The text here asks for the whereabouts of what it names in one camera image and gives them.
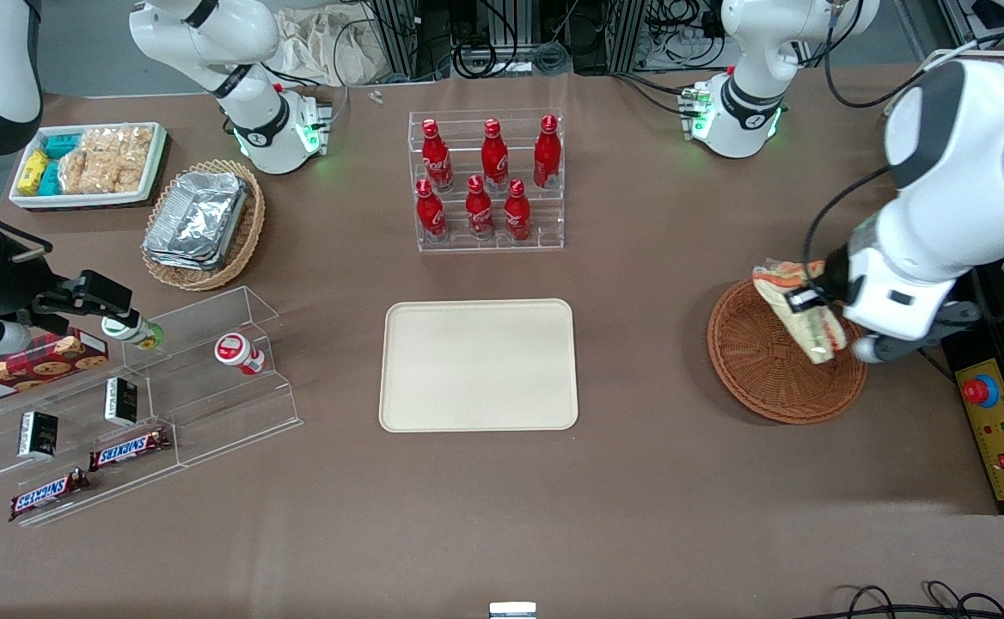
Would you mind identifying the red emergency stop button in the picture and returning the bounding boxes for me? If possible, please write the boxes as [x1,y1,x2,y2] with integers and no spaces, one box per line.
[963,375,1001,408]

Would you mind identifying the cream plastic tray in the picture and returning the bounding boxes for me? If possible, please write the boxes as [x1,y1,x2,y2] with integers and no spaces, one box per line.
[379,299,579,432]

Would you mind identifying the red white yogurt bottle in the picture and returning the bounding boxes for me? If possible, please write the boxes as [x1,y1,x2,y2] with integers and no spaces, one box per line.
[214,333,267,377]

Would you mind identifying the stacked foil containers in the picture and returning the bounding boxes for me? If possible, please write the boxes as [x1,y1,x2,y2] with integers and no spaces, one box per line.
[143,170,250,272]

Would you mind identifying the red cola bottle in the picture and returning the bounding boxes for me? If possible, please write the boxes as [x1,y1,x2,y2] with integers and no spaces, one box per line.
[503,178,532,243]
[465,175,496,242]
[420,119,455,192]
[415,178,449,243]
[480,118,510,192]
[533,113,562,190]

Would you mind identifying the clear bag of crackers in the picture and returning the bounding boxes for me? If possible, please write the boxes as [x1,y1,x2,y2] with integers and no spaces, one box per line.
[59,126,155,195]

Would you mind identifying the yellow snack packet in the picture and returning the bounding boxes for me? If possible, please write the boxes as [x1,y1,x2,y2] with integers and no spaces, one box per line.
[18,149,50,197]

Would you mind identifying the small black box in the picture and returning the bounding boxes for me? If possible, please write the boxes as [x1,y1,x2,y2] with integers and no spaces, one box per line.
[104,377,139,428]
[18,411,60,460]

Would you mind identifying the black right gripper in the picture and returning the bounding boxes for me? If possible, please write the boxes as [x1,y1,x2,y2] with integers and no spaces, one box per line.
[0,236,135,364]

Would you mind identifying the black looped cables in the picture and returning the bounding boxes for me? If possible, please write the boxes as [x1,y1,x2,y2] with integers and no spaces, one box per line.
[799,581,1004,619]

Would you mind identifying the clear acrylic stepped shelf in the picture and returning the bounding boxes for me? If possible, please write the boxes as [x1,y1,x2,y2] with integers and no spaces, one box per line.
[0,286,303,527]

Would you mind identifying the white rectangular snack tray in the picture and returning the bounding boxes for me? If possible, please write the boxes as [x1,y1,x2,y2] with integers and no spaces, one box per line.
[9,121,168,211]

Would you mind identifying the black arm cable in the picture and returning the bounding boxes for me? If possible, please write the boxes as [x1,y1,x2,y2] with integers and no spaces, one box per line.
[801,165,891,285]

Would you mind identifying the round brown wicker basket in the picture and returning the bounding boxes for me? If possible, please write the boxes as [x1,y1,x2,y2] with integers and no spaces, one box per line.
[707,277,869,426]

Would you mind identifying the beige cloth bag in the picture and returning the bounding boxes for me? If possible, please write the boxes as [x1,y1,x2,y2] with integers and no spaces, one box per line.
[274,7,387,87]

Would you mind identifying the Snickers bar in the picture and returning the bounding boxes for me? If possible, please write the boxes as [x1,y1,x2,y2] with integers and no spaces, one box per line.
[9,469,91,523]
[89,427,173,473]

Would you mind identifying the coiled black background cables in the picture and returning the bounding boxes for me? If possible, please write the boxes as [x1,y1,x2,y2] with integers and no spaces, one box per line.
[450,30,573,80]

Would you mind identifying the small green bottle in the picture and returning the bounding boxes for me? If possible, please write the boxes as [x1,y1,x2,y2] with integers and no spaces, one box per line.
[101,316,164,352]

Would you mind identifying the oval tan wicker basket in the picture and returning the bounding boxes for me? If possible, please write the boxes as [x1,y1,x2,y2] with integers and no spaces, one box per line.
[140,159,266,292]

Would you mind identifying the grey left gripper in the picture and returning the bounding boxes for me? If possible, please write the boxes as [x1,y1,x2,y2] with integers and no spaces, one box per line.
[784,245,980,364]

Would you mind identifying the sandwich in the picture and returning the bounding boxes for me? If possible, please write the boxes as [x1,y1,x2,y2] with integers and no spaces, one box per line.
[751,258,848,365]

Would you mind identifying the thin black control box cable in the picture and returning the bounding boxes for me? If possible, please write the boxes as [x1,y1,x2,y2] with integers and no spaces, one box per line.
[921,348,960,385]

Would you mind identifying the clear acrylic bottle rack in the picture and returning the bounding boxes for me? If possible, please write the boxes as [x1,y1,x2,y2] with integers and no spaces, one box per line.
[407,109,566,254]

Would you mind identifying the red cookie box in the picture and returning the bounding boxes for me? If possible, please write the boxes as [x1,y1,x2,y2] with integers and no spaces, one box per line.
[0,329,110,410]

